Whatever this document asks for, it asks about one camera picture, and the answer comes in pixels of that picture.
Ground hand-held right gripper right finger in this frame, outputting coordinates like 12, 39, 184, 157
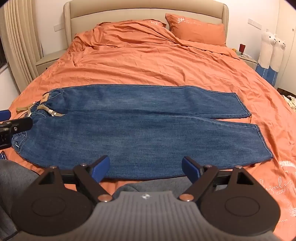
179, 156, 254, 204

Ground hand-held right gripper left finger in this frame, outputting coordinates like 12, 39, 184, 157
38, 155, 112, 205

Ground blue denim pants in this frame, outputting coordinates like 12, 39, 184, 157
12, 85, 274, 180

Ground person's grey trousers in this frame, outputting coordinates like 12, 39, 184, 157
0, 159, 193, 241

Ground window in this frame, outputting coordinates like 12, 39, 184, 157
0, 42, 10, 70

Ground beige nightstand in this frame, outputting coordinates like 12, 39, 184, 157
238, 52, 258, 71
35, 49, 69, 76

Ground beige pleated curtain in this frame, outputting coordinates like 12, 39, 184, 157
0, 0, 43, 85

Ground orange duvet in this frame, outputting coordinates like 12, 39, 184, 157
0, 19, 296, 241

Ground cream knitted cloth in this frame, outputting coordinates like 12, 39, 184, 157
281, 94, 296, 110

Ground orange embroidered pillow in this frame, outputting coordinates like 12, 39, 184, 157
98, 19, 167, 29
165, 13, 227, 47

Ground white alpaca plush toy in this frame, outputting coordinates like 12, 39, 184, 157
257, 29, 278, 77
267, 38, 286, 85

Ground beige padded headboard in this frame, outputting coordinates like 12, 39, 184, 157
63, 0, 229, 50

